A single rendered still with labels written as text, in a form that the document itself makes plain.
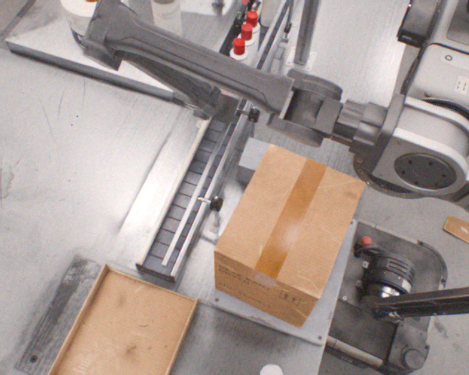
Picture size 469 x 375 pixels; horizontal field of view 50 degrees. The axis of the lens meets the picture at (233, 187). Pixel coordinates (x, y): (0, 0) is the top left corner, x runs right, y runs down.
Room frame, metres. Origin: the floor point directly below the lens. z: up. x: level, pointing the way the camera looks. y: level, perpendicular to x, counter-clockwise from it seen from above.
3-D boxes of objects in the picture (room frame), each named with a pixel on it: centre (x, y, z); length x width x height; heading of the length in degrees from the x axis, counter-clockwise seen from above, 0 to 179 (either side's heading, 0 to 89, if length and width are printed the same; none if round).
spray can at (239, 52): (1.01, 0.00, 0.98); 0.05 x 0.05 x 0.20
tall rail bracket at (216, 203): (0.58, 0.06, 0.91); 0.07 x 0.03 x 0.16; 72
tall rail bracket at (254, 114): (0.86, -0.03, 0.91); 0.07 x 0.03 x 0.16; 72
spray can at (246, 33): (1.07, -0.02, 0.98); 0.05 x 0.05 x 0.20
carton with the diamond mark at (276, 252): (0.47, -0.13, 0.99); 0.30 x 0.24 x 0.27; 157
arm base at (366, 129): (0.48, -0.20, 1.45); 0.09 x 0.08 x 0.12; 158
